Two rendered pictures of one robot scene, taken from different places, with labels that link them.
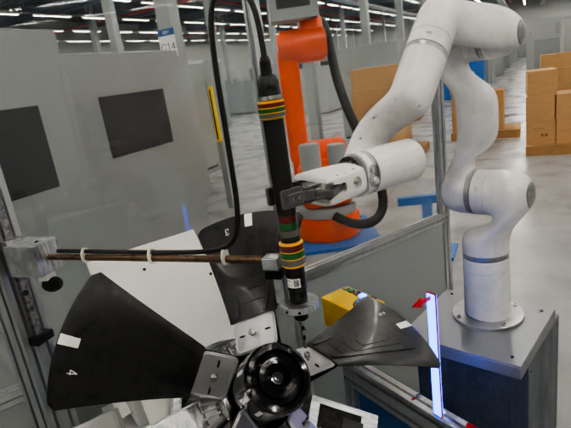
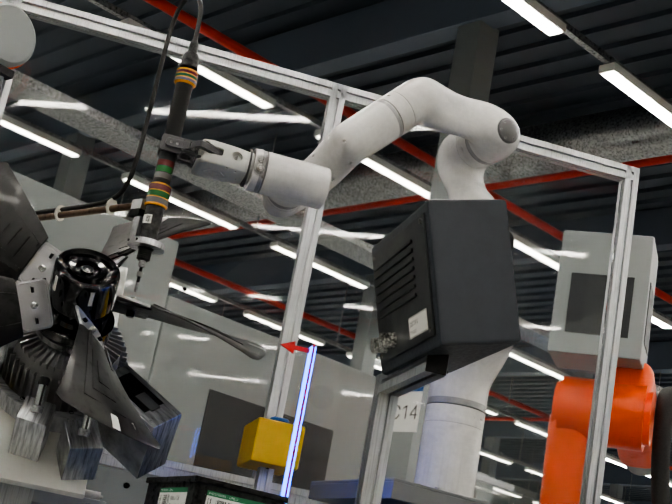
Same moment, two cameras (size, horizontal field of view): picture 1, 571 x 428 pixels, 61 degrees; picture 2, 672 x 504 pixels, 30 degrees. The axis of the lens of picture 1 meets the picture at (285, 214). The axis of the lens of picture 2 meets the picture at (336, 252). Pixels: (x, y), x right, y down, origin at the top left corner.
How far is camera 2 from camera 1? 193 cm
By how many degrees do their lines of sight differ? 38
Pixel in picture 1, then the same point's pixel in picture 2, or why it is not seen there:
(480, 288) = (427, 439)
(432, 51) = (380, 106)
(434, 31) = (392, 95)
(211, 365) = (45, 256)
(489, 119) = not seen: hidden behind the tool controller
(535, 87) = not seen: outside the picture
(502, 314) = (445, 484)
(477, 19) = (457, 107)
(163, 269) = not seen: hidden behind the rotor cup
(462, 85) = (456, 186)
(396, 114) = (329, 151)
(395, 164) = (288, 167)
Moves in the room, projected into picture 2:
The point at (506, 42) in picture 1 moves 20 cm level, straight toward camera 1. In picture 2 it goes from (483, 133) to (422, 92)
